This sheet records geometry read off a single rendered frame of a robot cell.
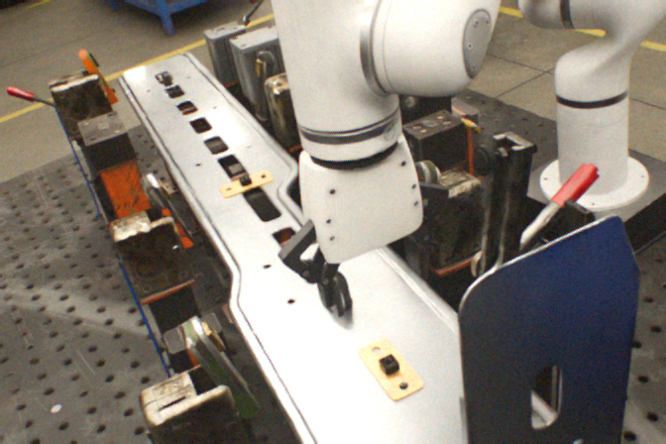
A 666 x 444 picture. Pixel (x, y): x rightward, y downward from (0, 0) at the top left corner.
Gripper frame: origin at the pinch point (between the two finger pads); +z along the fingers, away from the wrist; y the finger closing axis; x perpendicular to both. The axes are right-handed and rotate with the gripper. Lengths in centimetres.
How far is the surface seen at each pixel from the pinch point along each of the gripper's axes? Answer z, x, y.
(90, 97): 10, -102, 16
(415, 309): 12.1, -6.3, -6.9
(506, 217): -2.3, 1.7, -14.1
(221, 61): 12, -102, -14
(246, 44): 1, -77, -14
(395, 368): 11.4, 0.8, -0.3
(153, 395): 7.7, -6.5, 23.3
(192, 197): 12, -49, 8
